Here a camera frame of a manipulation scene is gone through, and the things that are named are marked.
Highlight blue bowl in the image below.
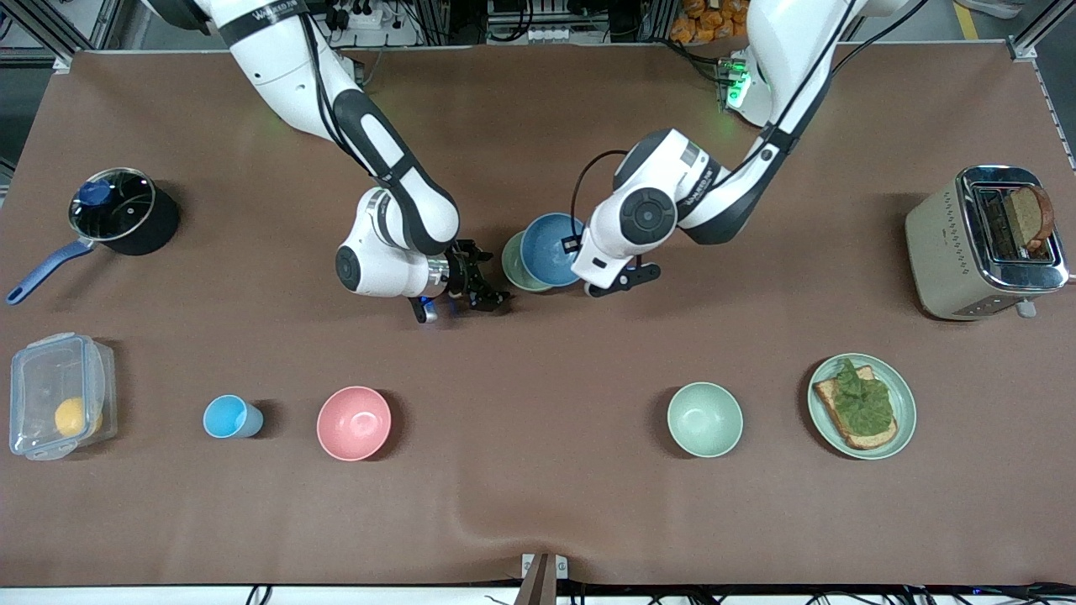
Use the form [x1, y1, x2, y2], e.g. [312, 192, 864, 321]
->
[520, 213, 587, 288]

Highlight light green bowl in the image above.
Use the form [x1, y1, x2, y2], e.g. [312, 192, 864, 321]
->
[502, 230, 556, 294]
[667, 381, 744, 459]

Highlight pink bowl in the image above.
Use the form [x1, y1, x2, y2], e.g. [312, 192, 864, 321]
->
[316, 386, 393, 462]

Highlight brown table mat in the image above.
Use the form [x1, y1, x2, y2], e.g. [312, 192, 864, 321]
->
[0, 42, 1076, 587]

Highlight toast slice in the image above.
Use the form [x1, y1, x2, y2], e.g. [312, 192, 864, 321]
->
[812, 364, 899, 450]

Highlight white power strip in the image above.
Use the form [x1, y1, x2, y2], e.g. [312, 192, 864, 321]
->
[324, 0, 421, 48]

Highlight orange snack bags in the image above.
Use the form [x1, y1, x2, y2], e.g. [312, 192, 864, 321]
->
[670, 0, 774, 45]

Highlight blue cup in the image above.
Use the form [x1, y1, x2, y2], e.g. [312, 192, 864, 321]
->
[203, 394, 264, 439]

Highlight green lettuce leaf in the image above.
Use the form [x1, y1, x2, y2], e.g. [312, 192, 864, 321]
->
[832, 357, 894, 438]

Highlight light green plate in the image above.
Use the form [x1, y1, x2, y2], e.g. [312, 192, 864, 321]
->
[807, 353, 917, 460]

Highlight cream and chrome toaster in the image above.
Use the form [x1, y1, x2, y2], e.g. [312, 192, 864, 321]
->
[905, 165, 1073, 322]

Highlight glass pot lid blue knob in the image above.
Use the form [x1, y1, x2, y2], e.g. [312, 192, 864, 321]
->
[69, 168, 158, 244]

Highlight yellow round fruit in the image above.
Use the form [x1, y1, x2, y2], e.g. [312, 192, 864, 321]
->
[55, 397, 103, 438]

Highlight brown bread slice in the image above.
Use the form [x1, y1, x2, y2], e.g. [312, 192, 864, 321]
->
[1007, 185, 1055, 253]

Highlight clear plastic lidded container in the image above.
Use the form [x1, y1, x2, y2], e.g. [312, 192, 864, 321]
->
[8, 333, 119, 461]

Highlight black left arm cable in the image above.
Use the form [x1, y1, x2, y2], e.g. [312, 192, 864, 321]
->
[571, 0, 930, 246]

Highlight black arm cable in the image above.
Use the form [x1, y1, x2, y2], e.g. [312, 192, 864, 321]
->
[298, 13, 400, 187]
[571, 0, 930, 246]

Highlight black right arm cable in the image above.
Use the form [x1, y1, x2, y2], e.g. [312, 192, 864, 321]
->
[298, 13, 400, 187]

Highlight metal table clamp bracket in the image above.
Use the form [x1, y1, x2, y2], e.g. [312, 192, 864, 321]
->
[514, 552, 569, 605]

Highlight black saucepan with blue handle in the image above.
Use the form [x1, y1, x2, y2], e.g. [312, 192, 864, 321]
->
[7, 166, 182, 305]

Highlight aluminium frame post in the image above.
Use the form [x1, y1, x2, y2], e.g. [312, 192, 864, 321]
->
[4, 0, 114, 72]
[1011, 0, 1076, 61]

